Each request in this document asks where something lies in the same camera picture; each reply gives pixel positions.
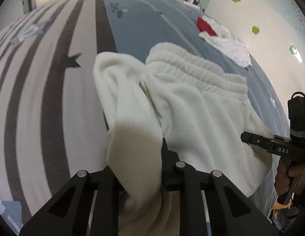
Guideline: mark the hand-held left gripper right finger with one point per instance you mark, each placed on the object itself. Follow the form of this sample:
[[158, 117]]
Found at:
[[168, 169]]

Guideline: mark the white glossy headboard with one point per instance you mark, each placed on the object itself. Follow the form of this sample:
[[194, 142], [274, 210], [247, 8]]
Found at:
[[273, 17]]

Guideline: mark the wooden side shelf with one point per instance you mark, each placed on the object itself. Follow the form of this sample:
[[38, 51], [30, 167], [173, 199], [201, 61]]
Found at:
[[281, 216]]

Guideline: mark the cream pants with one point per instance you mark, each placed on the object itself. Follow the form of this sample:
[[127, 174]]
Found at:
[[191, 108]]

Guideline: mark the red and white clothes pile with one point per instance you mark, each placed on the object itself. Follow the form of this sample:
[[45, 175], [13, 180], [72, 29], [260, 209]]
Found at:
[[236, 51]]

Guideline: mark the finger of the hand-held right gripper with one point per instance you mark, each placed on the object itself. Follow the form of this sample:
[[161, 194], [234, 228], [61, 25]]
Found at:
[[255, 139]]

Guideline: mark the striped blue grey bedsheet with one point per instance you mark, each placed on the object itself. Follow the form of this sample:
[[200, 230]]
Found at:
[[44, 103]]

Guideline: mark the red garment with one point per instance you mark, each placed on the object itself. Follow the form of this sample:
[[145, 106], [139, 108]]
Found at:
[[205, 25]]

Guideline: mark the person's right hand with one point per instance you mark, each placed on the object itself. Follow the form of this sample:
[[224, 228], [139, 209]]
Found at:
[[302, 177]]

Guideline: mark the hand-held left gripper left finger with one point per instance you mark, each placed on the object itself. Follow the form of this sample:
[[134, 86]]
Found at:
[[107, 179]]

